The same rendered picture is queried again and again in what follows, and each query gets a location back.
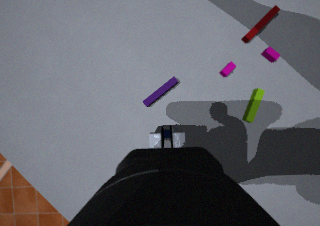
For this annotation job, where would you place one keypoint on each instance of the small magenta block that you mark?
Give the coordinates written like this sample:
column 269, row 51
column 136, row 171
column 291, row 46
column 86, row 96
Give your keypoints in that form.
column 228, row 68
column 270, row 54

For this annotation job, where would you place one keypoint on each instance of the purple rod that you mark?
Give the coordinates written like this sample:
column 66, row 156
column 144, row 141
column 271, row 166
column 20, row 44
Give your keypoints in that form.
column 159, row 92

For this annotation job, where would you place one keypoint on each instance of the lime green rod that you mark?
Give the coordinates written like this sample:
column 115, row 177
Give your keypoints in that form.
column 253, row 105

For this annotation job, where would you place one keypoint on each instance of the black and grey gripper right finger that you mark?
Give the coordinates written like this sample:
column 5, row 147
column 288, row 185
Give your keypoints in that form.
column 177, row 137

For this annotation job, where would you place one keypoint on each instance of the red rod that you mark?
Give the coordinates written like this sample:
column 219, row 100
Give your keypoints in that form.
column 260, row 24

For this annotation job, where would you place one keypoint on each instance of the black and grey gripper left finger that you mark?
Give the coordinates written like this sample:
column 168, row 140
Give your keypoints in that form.
column 156, row 139

